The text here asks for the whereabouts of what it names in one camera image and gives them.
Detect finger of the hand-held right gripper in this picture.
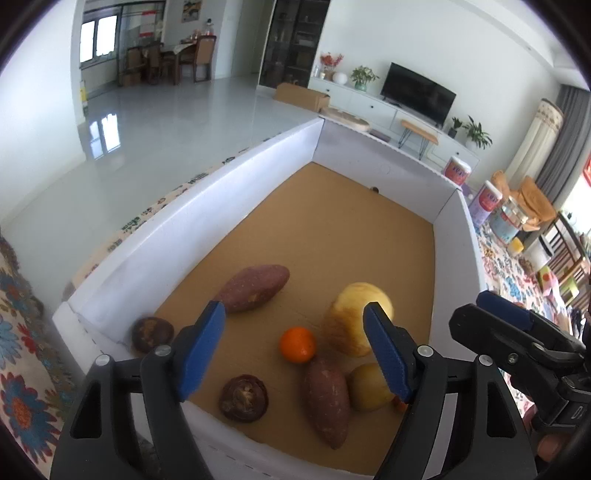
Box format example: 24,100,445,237
449,304,551,370
476,291,585,354

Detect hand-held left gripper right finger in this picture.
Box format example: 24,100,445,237
362,301,539,480

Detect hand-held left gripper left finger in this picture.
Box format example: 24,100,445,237
50,300,227,480

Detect green-yellow orange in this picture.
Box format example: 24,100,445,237
347,363,397,413

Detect red apple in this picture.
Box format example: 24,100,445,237
322,282,394,357

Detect purple sweet potato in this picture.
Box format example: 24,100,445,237
302,356,352,450
213,264,291,315

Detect white cardboard box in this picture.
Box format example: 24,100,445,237
52,117,490,480

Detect person's right hand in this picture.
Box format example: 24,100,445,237
531,415,578,462

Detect colourful cushion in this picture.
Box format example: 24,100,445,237
538,268,561,296

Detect clear jar black lid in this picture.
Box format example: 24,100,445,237
524,237,555,273

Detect large glass jar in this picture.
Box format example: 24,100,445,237
489,196,532,243

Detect pink labelled can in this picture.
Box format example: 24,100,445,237
442,156,472,186
471,181,503,227

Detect orange cushion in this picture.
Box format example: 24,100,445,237
490,171,558,232

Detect cream standing air conditioner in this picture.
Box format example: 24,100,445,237
505,98,565,185

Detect grey curtain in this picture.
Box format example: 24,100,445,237
536,85,591,208

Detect floral blanket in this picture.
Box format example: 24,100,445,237
0,226,84,480

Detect wooden side table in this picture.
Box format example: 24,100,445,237
398,119,439,160

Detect black television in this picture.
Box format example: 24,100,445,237
381,62,458,129

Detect round wooden stool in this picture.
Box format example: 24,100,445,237
321,107,371,132

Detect white television cabinet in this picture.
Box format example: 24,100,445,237
308,76,481,174

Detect brown cardboard box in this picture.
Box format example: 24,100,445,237
274,82,331,113

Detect wooden dining chair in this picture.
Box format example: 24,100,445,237
139,42,163,85
121,46,144,88
193,36,218,83

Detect red flower arrangement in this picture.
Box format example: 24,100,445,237
320,52,345,80

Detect wooden dining table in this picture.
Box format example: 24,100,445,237
159,41,199,84

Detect dark display cabinet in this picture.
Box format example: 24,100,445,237
257,0,332,89

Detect window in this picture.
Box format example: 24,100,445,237
79,14,120,70

